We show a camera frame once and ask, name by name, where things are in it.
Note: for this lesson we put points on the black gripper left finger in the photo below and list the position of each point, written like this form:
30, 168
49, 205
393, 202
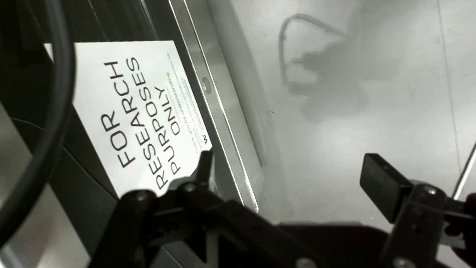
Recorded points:
149, 223

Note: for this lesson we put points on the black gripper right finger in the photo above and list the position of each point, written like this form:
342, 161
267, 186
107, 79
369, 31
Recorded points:
426, 223

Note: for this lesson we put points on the white research purposes paper sign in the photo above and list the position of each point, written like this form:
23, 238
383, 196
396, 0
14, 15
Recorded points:
139, 98

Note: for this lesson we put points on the aluminium frame rail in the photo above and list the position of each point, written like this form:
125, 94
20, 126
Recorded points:
464, 171

